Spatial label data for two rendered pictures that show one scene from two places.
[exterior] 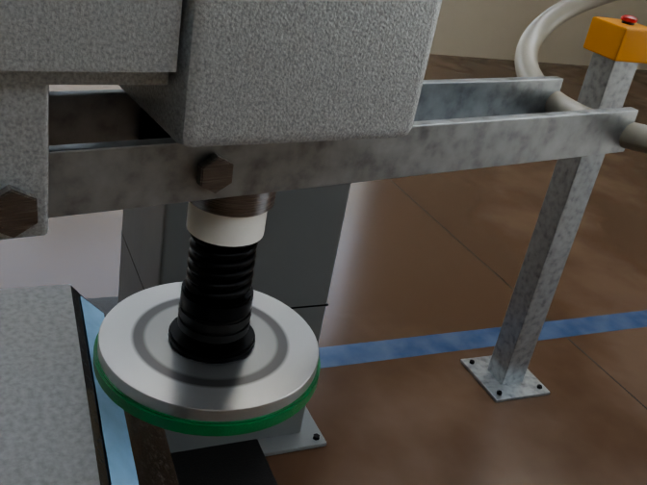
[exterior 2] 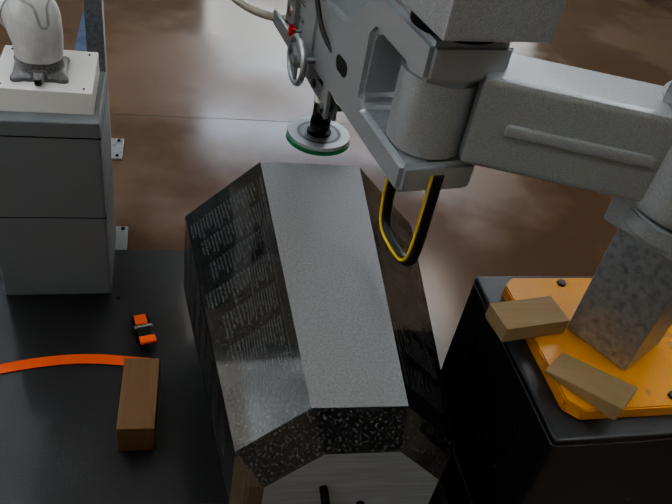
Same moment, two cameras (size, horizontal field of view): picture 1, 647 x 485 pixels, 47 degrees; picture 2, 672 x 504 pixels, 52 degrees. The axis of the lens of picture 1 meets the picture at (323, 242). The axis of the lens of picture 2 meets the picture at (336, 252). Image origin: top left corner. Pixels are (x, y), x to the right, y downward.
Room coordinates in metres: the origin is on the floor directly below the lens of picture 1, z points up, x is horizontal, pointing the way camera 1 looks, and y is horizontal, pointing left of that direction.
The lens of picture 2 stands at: (0.10, 2.10, 2.04)
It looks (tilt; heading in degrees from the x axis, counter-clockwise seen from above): 39 degrees down; 280
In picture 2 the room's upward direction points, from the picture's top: 11 degrees clockwise
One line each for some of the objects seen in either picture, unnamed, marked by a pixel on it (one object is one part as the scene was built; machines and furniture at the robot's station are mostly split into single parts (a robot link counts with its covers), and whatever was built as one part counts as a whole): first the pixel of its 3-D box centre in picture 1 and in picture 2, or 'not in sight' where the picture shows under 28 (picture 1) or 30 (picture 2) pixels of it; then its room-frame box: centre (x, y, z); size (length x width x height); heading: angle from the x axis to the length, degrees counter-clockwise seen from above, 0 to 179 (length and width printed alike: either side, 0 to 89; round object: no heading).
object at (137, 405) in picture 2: not in sight; (139, 402); (0.90, 0.79, 0.07); 0.30 x 0.12 x 0.12; 116
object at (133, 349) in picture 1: (211, 343); (318, 133); (0.60, 0.09, 0.87); 0.21 x 0.21 x 0.01
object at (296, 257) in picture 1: (219, 266); (55, 186); (1.57, 0.23, 0.40); 0.50 x 0.50 x 0.80; 28
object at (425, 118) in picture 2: not in sight; (433, 104); (0.21, 0.62, 1.34); 0.19 x 0.19 x 0.20
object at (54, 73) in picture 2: not in sight; (39, 65); (1.56, 0.25, 0.91); 0.22 x 0.18 x 0.06; 122
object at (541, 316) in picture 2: not in sight; (526, 318); (-0.19, 0.60, 0.81); 0.20 x 0.10 x 0.05; 36
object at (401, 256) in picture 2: not in sight; (405, 205); (0.21, 0.62, 1.05); 0.23 x 0.03 x 0.32; 127
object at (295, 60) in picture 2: not in sight; (307, 60); (0.63, 0.26, 1.20); 0.15 x 0.10 x 0.15; 127
